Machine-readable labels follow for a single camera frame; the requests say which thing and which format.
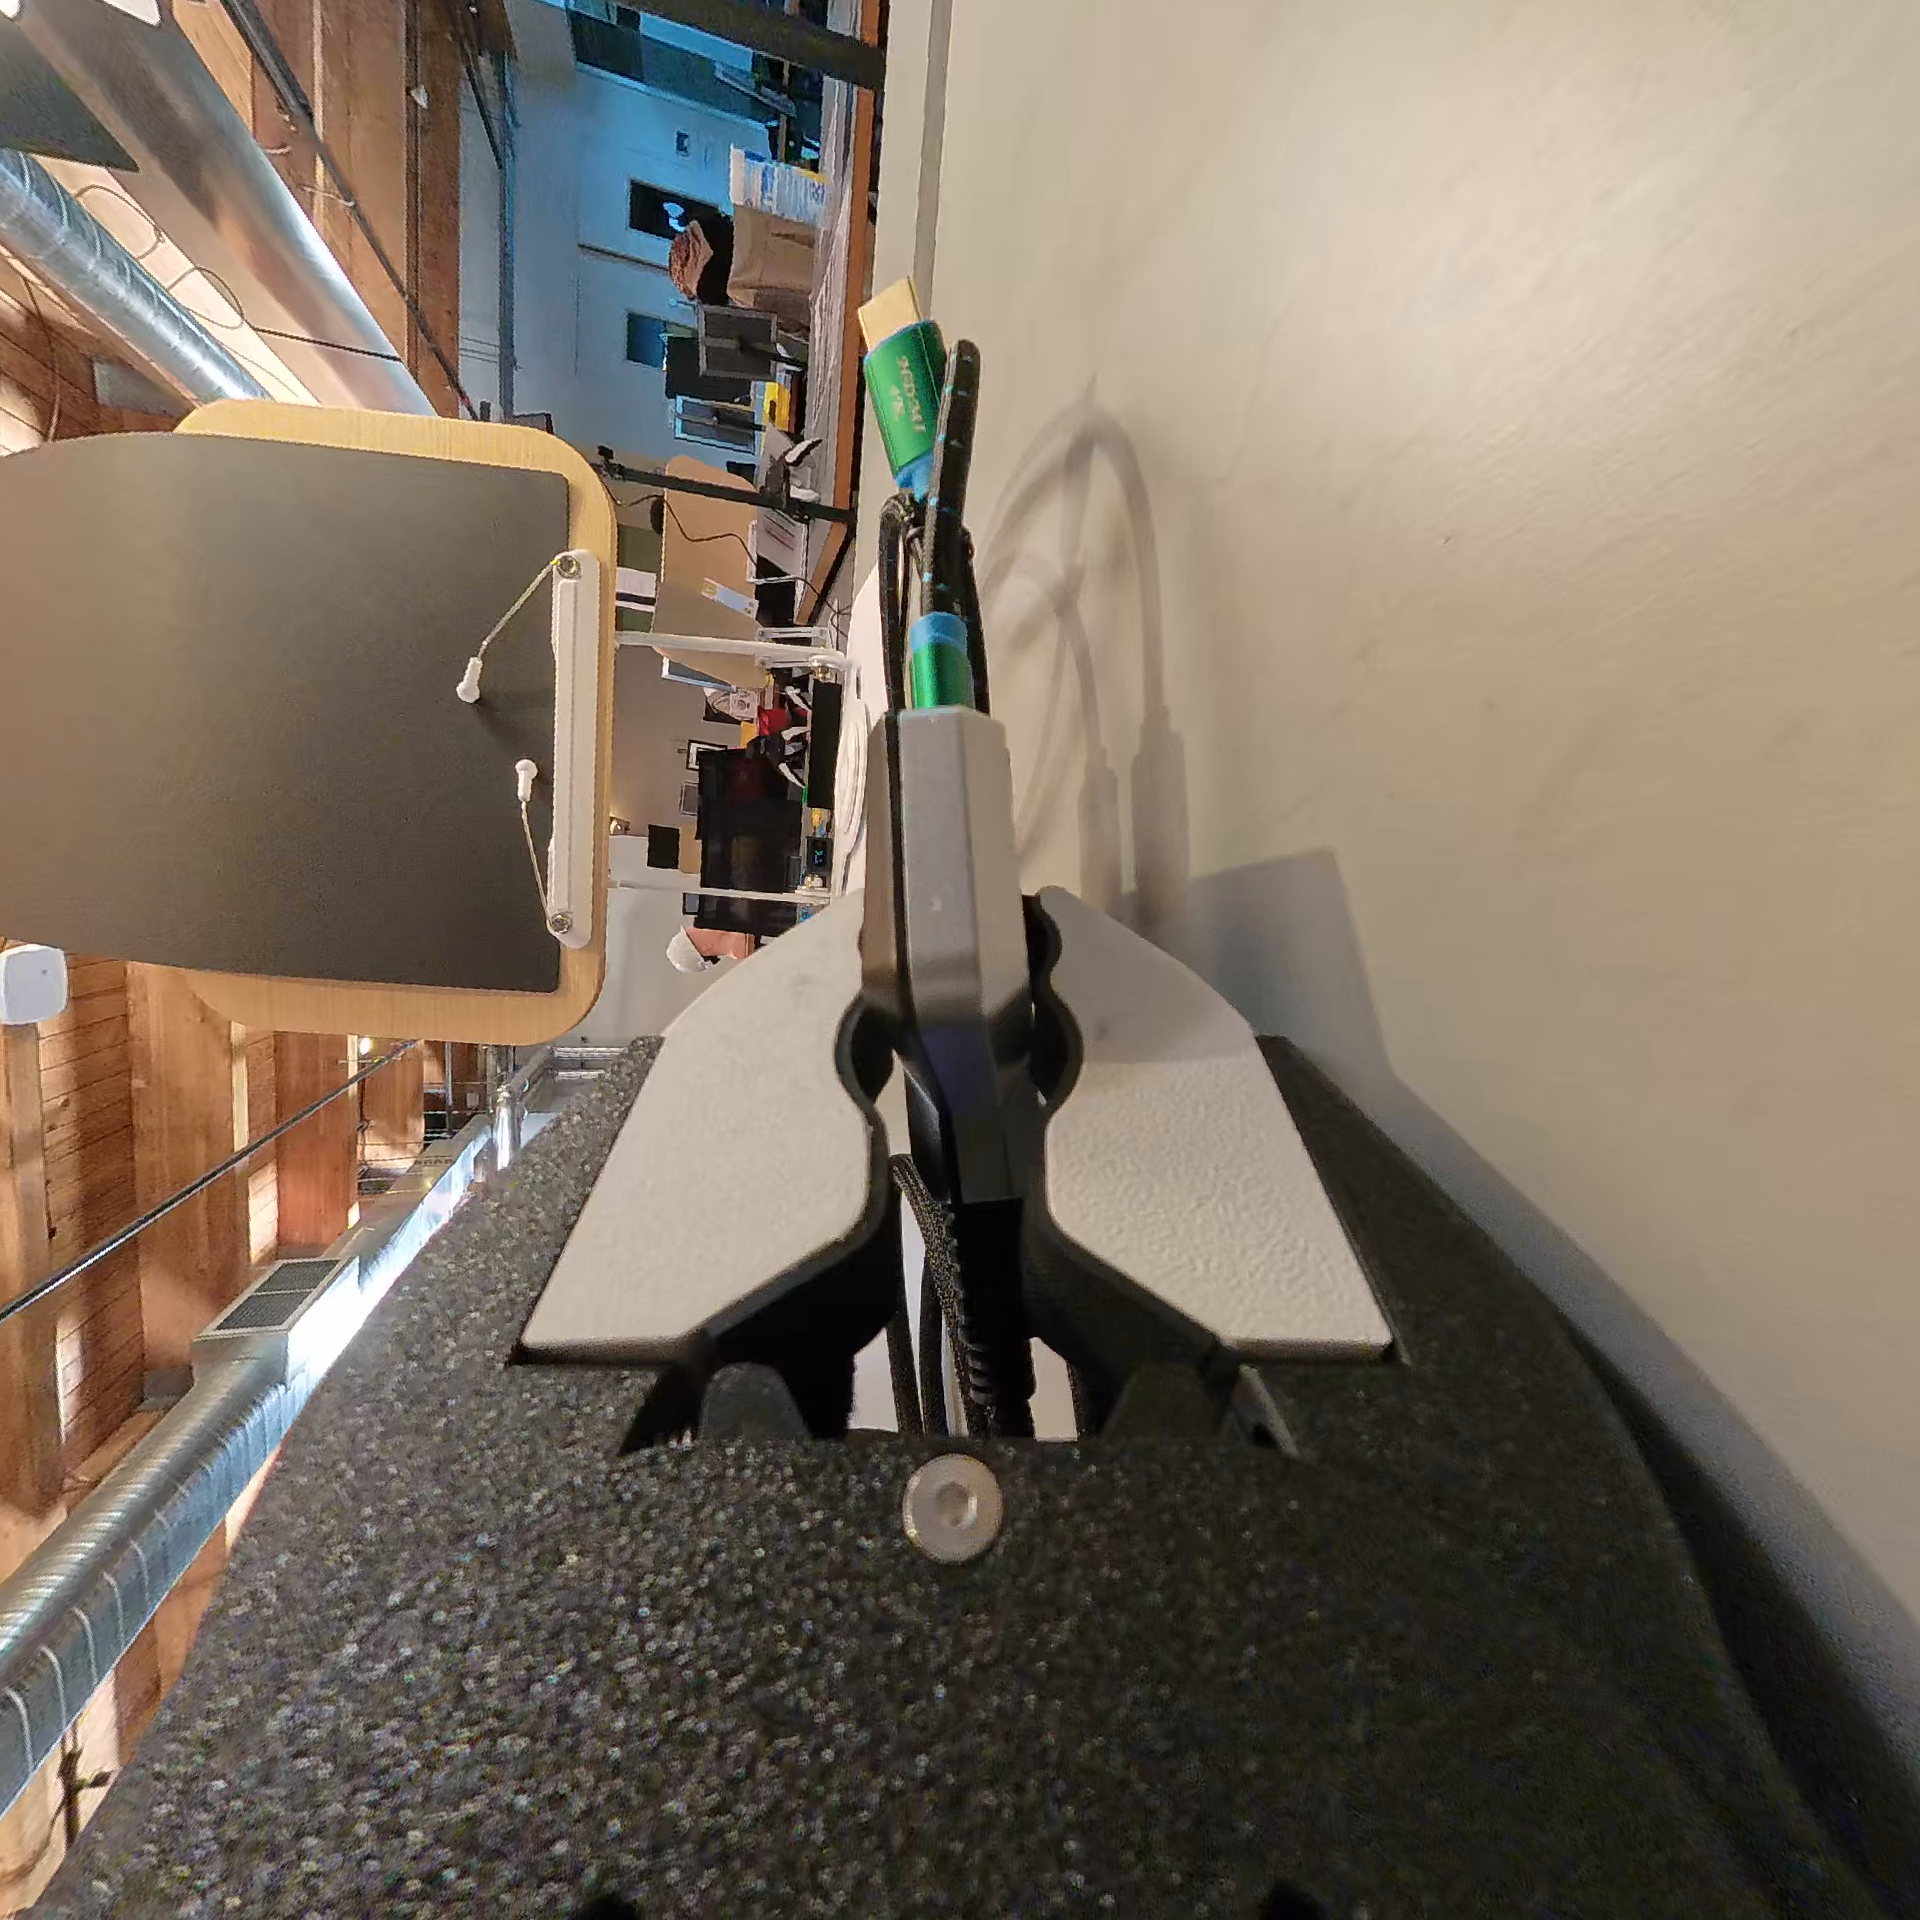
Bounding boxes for grey metal port hub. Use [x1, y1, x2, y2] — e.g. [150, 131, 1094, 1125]
[857, 708, 1040, 1214]

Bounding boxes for silver spiral duct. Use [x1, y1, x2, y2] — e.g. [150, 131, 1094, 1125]
[0, 150, 271, 407]
[0, 1041, 503, 1823]

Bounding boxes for studio light panel black flaps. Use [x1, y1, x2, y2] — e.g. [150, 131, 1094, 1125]
[0, 0, 140, 171]

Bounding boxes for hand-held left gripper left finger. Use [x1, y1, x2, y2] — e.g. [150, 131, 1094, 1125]
[519, 896, 901, 1411]

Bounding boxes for black screen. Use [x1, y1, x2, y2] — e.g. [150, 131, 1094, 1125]
[695, 746, 812, 899]

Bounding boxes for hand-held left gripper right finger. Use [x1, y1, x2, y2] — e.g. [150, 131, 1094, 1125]
[1021, 883, 1398, 1404]

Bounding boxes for cardboard box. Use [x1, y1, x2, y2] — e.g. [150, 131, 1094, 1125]
[659, 455, 759, 662]

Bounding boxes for wooden-edged black board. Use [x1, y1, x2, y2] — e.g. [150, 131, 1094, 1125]
[0, 395, 619, 1047]

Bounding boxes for smooth silver ventilation duct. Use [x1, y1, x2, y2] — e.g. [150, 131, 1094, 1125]
[22, 0, 440, 420]

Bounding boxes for black braided cable green plugs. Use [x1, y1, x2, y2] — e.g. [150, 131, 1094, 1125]
[853, 275, 995, 721]
[875, 493, 995, 721]

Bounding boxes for brown paper bag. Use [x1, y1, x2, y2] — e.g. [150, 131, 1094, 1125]
[729, 201, 820, 309]

